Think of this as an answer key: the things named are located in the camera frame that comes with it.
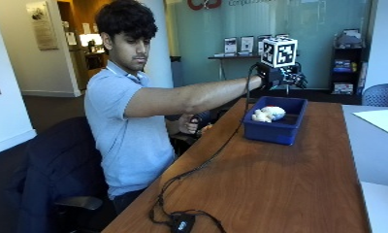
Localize small black hub box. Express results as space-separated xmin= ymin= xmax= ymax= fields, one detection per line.
xmin=170 ymin=212 xmax=196 ymax=233

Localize white soft toy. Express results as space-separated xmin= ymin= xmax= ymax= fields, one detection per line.
xmin=251 ymin=105 xmax=287 ymax=124

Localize narrow console table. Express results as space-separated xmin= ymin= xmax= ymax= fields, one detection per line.
xmin=207 ymin=53 xmax=264 ymax=82

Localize blue-grey mesh chair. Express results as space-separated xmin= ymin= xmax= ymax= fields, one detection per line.
xmin=361 ymin=83 xmax=388 ymax=108

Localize thin black hub cable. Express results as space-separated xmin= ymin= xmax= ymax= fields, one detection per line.
xmin=194 ymin=209 xmax=228 ymax=233

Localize dark navy jacket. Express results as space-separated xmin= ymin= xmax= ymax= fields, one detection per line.
xmin=5 ymin=116 xmax=110 ymax=233

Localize black bookshelf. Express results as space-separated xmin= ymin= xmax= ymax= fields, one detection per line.
xmin=328 ymin=45 xmax=369 ymax=97

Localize white books on shelf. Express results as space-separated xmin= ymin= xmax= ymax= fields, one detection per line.
xmin=332 ymin=82 xmax=356 ymax=96

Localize white paper sheet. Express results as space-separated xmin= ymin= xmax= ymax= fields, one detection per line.
xmin=352 ymin=108 xmax=388 ymax=136

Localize the person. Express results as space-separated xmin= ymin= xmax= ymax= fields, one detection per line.
xmin=83 ymin=0 xmax=264 ymax=215

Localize small display frame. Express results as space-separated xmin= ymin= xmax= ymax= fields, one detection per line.
xmin=223 ymin=36 xmax=239 ymax=54
xmin=256 ymin=34 xmax=275 ymax=54
xmin=239 ymin=35 xmax=256 ymax=53

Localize blue plastic bin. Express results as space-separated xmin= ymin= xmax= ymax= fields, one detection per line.
xmin=242 ymin=95 xmax=309 ymax=147

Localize white cube with black markers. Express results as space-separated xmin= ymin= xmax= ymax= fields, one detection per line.
xmin=260 ymin=36 xmax=299 ymax=69

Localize black glove cable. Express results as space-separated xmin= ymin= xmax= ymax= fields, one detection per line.
xmin=148 ymin=62 xmax=262 ymax=227

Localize wall plaque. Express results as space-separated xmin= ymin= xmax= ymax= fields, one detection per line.
xmin=25 ymin=0 xmax=60 ymax=51

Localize black office chair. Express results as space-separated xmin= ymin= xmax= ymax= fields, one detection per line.
xmin=51 ymin=116 xmax=118 ymax=233

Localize blue books on shelf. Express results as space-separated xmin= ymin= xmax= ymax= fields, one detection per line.
xmin=332 ymin=59 xmax=360 ymax=74

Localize pile of items on shelf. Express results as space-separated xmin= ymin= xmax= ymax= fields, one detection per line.
xmin=335 ymin=28 xmax=365 ymax=50

